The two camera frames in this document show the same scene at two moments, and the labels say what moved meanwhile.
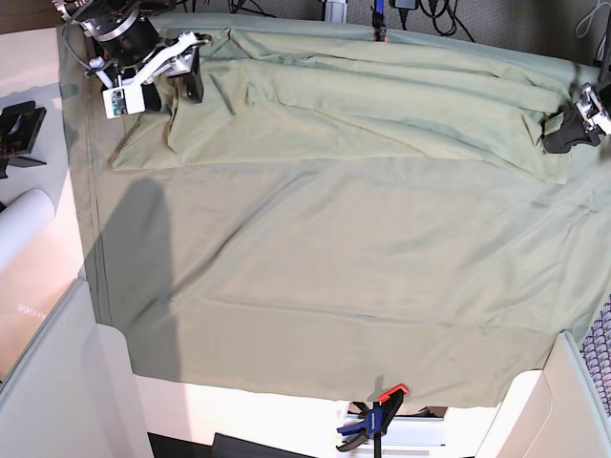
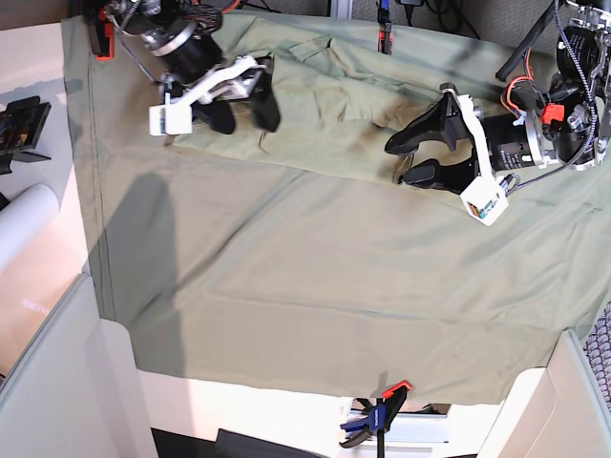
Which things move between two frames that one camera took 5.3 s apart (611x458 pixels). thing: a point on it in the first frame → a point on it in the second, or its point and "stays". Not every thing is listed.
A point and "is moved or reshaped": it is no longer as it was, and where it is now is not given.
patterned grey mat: x=596 y=351 stays
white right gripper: x=571 y=131 → x=445 y=120
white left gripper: x=176 y=57 → x=234 y=84
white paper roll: x=24 y=221 stays
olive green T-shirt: x=277 y=93 is moved or reshaped
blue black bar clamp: x=377 y=419 stays
